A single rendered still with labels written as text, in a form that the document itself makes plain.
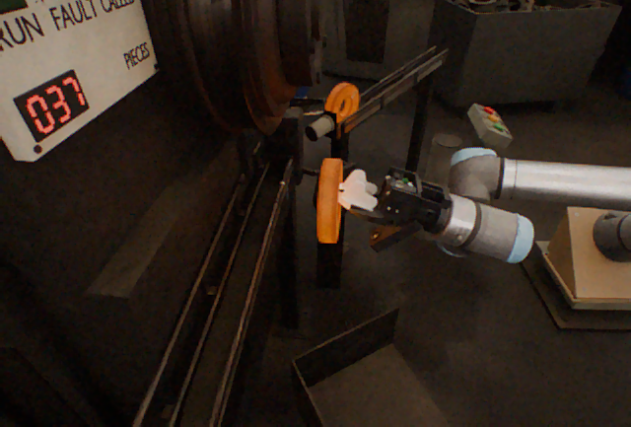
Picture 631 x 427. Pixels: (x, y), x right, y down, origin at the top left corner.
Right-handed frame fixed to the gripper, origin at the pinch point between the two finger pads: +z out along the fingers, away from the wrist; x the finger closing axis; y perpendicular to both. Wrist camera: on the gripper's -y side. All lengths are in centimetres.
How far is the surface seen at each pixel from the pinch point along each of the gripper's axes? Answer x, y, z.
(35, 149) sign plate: 27.1, 14.8, 31.5
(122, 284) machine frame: 26.9, -3.9, 24.4
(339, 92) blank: -65, -8, 1
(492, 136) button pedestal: -76, -10, -59
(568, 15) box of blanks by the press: -229, 23, -133
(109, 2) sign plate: 8.5, 23.5, 34.3
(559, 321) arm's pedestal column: -38, -56, -104
